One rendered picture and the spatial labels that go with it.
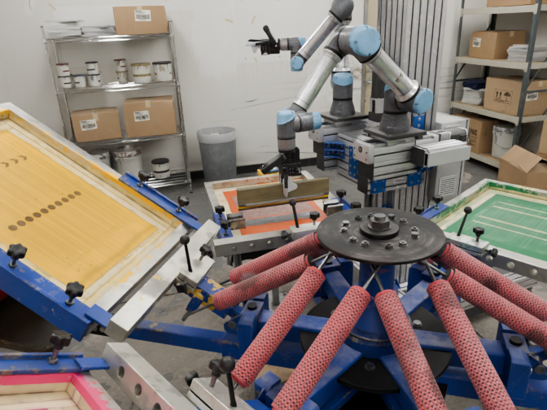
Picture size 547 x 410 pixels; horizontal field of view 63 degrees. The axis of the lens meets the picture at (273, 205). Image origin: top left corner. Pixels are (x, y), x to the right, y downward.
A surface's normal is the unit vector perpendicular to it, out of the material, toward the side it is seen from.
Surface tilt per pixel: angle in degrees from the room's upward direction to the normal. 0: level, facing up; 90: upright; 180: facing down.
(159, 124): 90
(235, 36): 90
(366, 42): 85
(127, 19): 89
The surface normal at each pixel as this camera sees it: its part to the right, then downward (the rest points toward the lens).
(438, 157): 0.39, 0.33
